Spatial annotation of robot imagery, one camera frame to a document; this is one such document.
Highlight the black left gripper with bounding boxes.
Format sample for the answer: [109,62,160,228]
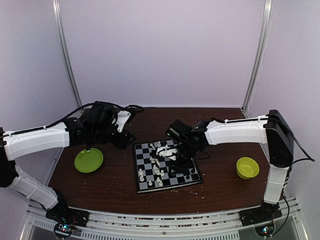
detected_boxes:
[92,125,136,150]

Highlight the black white chessboard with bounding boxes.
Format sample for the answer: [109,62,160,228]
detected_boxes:
[132,139,204,194]

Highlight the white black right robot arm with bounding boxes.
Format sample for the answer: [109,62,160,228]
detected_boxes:
[166,109,299,221]

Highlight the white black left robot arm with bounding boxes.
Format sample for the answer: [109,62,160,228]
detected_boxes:
[0,101,144,222]

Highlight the green plate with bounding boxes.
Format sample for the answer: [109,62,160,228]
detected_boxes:
[74,148,104,173]

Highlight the yellow-green bowl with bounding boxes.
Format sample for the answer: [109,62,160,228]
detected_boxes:
[236,157,260,180]

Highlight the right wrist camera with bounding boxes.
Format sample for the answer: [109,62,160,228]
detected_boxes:
[155,145,178,161]

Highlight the aluminium front rail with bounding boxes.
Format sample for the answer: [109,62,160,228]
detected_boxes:
[19,196,308,240]

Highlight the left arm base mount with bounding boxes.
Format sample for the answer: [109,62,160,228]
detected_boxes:
[45,208,90,239]

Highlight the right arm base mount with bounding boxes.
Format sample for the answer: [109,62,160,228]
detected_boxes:
[239,207,283,238]

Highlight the left aluminium frame post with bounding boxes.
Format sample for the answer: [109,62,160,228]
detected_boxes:
[52,0,82,107]

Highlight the aluminium frame post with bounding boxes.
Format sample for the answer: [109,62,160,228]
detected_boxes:
[52,0,82,107]
[241,0,274,116]

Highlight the right aluminium frame post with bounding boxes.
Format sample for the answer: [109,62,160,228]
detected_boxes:
[241,0,274,116]

